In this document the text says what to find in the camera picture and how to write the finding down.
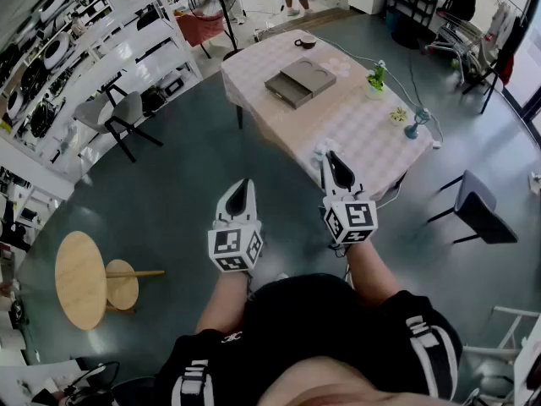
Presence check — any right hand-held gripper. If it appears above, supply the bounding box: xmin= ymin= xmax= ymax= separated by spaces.
xmin=320 ymin=150 xmax=379 ymax=247

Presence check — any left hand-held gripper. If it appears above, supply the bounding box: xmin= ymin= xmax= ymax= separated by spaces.
xmin=206 ymin=178 xmax=264 ymax=273

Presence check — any grey drawer box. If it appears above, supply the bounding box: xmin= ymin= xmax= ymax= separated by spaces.
xmin=264 ymin=56 xmax=338 ymax=110

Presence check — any person's right forearm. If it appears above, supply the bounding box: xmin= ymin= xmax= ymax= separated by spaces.
xmin=346 ymin=239 xmax=402 ymax=308

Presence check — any person's left forearm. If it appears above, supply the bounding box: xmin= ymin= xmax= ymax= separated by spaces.
xmin=194 ymin=268 xmax=251 ymax=336

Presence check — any table with checkered cloth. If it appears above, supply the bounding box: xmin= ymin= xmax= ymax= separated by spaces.
xmin=220 ymin=29 xmax=435 ymax=200

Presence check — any teal lantern lamp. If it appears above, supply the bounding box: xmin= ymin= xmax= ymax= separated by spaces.
xmin=404 ymin=107 xmax=431 ymax=140

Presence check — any green plant in white pot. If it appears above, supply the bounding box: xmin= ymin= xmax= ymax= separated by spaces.
xmin=365 ymin=63 xmax=386 ymax=101

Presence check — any pink flower-shaped coaster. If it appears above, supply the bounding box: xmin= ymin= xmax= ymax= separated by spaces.
xmin=327 ymin=57 xmax=352 ymax=78

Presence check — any person's black shirt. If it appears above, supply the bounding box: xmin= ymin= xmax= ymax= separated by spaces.
xmin=151 ymin=272 xmax=464 ymax=406

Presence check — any blue chair with black legs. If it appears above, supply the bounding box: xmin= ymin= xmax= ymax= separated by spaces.
xmin=427 ymin=169 xmax=519 ymax=244

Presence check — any grey chair with black legs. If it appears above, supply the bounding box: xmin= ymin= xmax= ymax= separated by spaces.
xmin=74 ymin=85 xmax=164 ymax=163

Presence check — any black round stand base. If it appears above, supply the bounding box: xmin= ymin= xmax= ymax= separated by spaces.
xmin=391 ymin=27 xmax=422 ymax=50

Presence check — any wooden floor platform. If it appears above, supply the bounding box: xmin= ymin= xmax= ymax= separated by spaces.
xmin=270 ymin=6 xmax=360 ymax=33

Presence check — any round wooden side table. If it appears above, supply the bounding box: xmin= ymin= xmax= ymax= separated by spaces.
xmin=54 ymin=230 xmax=166 ymax=332

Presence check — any red bag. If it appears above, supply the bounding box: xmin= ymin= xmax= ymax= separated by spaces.
xmin=175 ymin=11 xmax=223 ymax=49

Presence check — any metal drying rack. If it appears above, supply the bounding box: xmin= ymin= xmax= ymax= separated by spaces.
xmin=424 ymin=10 xmax=487 ymax=84

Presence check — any white shelving unit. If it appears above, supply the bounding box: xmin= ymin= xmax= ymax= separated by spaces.
xmin=0 ymin=0 xmax=204 ymax=184

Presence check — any person's face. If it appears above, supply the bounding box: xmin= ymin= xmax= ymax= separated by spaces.
xmin=255 ymin=355 xmax=466 ymax=406

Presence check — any white power strip cable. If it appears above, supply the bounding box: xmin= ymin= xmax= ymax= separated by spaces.
xmin=375 ymin=171 xmax=409 ymax=210

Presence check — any thin black cable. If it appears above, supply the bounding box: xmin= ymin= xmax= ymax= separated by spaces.
xmin=405 ymin=48 xmax=426 ymax=109

